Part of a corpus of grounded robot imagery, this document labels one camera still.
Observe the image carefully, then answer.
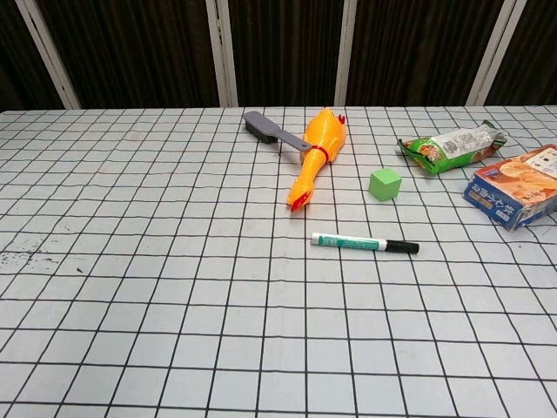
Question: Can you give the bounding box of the white green marker body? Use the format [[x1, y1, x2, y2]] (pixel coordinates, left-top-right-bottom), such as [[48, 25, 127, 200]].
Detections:
[[311, 232, 390, 253]]

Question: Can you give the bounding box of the yellow rubber chicken toy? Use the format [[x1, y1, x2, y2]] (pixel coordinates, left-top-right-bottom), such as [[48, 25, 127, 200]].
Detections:
[[285, 108, 349, 213]]

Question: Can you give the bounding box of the grey spatula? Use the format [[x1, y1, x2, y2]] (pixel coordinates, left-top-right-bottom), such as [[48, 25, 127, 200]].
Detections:
[[242, 111, 312, 154]]

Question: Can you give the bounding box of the green cube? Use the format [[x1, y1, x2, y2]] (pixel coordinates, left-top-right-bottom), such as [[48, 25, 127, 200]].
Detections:
[[368, 166, 402, 203]]

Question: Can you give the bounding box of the white black checked tablecloth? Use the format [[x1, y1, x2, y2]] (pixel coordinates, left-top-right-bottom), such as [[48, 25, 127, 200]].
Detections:
[[0, 104, 557, 418]]

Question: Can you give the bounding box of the green snack packet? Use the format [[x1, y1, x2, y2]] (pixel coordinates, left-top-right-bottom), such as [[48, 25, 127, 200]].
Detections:
[[396, 120, 509, 177]]

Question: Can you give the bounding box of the blue orange snack box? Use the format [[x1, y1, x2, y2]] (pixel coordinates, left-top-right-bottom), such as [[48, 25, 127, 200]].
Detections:
[[462, 144, 557, 231]]

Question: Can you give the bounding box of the white frame post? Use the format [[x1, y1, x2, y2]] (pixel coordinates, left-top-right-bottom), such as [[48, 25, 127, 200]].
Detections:
[[467, 0, 527, 107], [15, 0, 82, 110], [333, 0, 359, 107], [205, 0, 239, 108]]

